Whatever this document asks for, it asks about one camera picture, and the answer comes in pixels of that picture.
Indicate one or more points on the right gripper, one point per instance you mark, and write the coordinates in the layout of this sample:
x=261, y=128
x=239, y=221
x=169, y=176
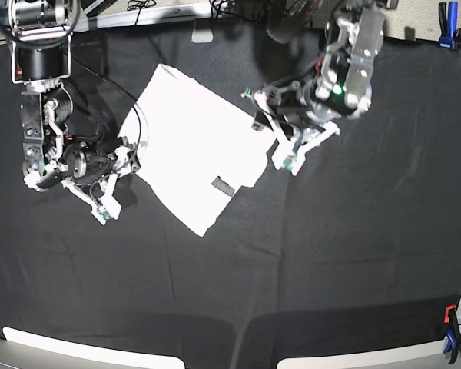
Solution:
x=119, y=157

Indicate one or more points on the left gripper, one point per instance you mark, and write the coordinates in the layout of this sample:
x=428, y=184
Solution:
x=282, y=106

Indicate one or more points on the white printed t-shirt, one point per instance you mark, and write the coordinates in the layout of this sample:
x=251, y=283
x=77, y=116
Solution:
x=196, y=149

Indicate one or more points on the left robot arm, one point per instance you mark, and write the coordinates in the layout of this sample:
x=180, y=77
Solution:
x=335, y=85

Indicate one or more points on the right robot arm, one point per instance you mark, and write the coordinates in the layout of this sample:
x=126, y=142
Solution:
x=41, y=61

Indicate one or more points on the grey tape patch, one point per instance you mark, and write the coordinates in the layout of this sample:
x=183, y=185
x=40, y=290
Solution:
x=202, y=32

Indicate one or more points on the black table cloth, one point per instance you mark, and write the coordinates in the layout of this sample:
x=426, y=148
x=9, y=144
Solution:
x=360, y=251

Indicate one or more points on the blue clamp top right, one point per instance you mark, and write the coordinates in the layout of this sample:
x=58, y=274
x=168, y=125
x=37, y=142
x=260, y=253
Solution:
x=450, y=34

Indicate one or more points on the red blue clamp bottom right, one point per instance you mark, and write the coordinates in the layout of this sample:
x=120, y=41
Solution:
x=453, y=335

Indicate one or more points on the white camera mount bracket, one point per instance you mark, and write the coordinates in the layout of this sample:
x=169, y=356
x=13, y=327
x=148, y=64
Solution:
x=323, y=131

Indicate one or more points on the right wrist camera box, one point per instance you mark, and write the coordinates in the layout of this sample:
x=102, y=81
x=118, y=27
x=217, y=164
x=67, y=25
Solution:
x=106, y=209

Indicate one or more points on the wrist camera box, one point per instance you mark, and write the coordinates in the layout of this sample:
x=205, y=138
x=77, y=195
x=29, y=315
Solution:
x=288, y=160
x=106, y=209

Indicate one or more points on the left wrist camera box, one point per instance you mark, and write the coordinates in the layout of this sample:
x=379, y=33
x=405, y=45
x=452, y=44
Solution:
x=288, y=160

